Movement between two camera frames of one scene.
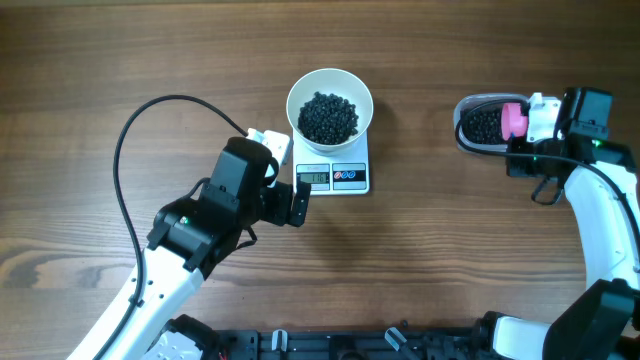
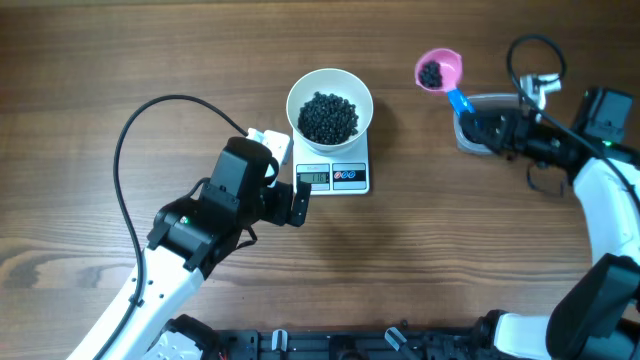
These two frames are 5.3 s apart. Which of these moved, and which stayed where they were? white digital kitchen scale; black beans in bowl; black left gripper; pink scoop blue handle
Moved: pink scoop blue handle
Stayed: black left gripper; white digital kitchen scale; black beans in bowl
